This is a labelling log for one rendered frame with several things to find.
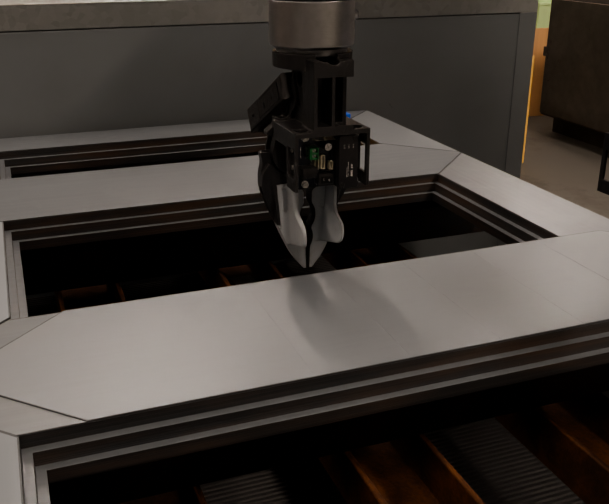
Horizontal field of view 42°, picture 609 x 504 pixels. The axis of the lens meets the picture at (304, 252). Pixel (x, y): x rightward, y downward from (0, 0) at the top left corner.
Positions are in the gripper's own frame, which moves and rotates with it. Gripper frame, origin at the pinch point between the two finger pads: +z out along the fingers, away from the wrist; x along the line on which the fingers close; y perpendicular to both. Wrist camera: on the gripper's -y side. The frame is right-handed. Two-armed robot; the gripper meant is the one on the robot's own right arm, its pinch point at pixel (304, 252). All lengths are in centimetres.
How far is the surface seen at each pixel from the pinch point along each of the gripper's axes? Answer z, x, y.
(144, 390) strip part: 0.7, -19.4, 19.4
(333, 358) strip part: 0.7, -5.0, 19.8
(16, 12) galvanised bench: -18, -23, -68
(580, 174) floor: 85, 249, -254
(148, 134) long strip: 1, -5, -60
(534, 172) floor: 85, 229, -266
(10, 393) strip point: 0.7, -28.3, 16.4
